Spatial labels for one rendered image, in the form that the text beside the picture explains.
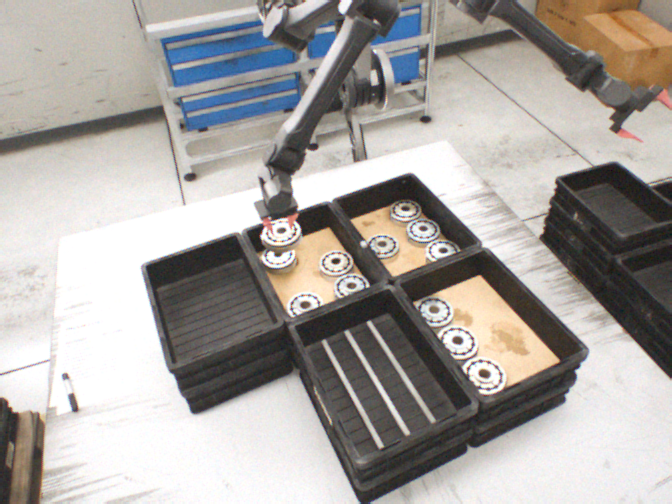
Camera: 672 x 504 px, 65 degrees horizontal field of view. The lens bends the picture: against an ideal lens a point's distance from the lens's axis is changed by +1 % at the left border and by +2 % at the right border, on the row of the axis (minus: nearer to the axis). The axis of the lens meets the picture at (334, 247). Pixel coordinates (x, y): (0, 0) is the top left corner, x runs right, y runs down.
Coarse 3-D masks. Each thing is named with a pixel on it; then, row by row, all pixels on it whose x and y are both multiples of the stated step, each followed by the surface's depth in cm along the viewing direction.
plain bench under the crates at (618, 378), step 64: (256, 192) 209; (320, 192) 207; (448, 192) 201; (64, 256) 190; (128, 256) 188; (512, 256) 175; (64, 320) 168; (576, 320) 155; (576, 384) 141; (640, 384) 139; (64, 448) 137; (128, 448) 136; (192, 448) 135; (256, 448) 134; (320, 448) 132; (512, 448) 129; (576, 448) 128; (640, 448) 128
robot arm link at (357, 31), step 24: (360, 0) 103; (360, 24) 105; (384, 24) 108; (336, 48) 109; (360, 48) 109; (336, 72) 111; (312, 96) 114; (288, 120) 120; (312, 120) 117; (288, 144) 119
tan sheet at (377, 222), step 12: (360, 216) 175; (372, 216) 175; (384, 216) 174; (360, 228) 171; (372, 228) 170; (384, 228) 170; (396, 228) 170; (408, 252) 161; (420, 252) 161; (384, 264) 158; (396, 264) 158; (408, 264) 158; (420, 264) 157
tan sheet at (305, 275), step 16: (304, 240) 168; (320, 240) 168; (336, 240) 167; (304, 256) 163; (320, 256) 163; (288, 272) 159; (304, 272) 158; (288, 288) 154; (304, 288) 154; (320, 288) 153
